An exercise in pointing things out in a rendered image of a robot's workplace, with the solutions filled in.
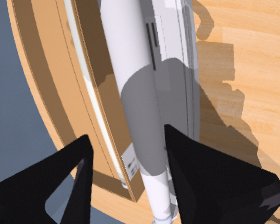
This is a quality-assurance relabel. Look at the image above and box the grey tube with white end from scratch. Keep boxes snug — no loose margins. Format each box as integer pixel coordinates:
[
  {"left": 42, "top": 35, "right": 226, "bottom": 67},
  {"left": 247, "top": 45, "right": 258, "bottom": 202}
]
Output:
[{"left": 97, "top": 0, "right": 172, "bottom": 224}]

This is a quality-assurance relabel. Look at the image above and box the long brown cardboard carton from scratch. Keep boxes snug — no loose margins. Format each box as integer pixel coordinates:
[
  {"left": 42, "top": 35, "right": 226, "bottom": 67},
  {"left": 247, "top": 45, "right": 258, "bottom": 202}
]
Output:
[{"left": 11, "top": 0, "right": 145, "bottom": 203}]

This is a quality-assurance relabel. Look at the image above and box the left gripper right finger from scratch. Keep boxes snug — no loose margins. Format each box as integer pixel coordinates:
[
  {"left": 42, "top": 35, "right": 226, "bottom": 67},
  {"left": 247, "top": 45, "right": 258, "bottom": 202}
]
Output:
[{"left": 164, "top": 124, "right": 280, "bottom": 224}]

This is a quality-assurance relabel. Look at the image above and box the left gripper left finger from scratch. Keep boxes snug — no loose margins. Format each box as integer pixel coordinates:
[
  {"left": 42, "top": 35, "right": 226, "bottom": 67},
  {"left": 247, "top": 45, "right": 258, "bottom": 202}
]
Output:
[{"left": 0, "top": 134, "right": 94, "bottom": 224}]

